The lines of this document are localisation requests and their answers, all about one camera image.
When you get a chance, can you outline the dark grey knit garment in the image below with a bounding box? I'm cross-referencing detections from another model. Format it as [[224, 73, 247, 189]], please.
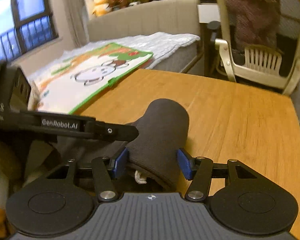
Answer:
[[25, 99, 189, 192]]

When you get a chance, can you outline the yellow duck plush toy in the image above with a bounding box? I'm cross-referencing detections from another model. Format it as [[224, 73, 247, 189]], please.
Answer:
[[92, 0, 111, 17]]

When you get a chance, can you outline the beige upholstered headboard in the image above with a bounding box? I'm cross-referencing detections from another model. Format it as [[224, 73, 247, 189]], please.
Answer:
[[87, 0, 201, 42]]

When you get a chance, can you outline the beige curtain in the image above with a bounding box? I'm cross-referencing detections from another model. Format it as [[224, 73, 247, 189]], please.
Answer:
[[64, 0, 89, 48]]

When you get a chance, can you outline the beige mesh office chair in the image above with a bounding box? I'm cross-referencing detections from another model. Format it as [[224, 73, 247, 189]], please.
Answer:
[[211, 0, 300, 95]]

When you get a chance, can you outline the brown garment on chair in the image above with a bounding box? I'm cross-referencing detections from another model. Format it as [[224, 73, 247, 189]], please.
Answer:
[[225, 0, 280, 50]]

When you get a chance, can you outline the window with dark frame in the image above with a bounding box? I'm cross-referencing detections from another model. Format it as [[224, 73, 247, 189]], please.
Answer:
[[0, 0, 58, 62]]

